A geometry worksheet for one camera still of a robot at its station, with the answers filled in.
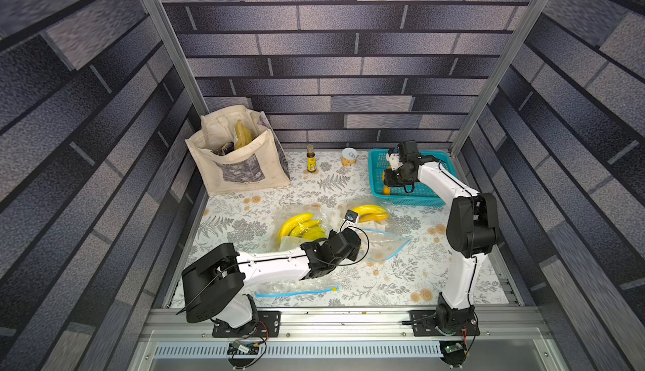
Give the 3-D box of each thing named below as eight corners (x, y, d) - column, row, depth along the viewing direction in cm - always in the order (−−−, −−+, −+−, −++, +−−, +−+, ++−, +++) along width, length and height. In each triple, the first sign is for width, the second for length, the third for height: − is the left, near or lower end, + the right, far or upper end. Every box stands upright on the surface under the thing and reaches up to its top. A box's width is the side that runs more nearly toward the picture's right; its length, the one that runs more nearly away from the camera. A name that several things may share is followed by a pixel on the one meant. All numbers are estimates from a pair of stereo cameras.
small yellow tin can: (341, 166, 115) (342, 160, 111) (340, 154, 120) (341, 147, 116) (357, 166, 115) (358, 160, 111) (355, 154, 120) (356, 147, 116)
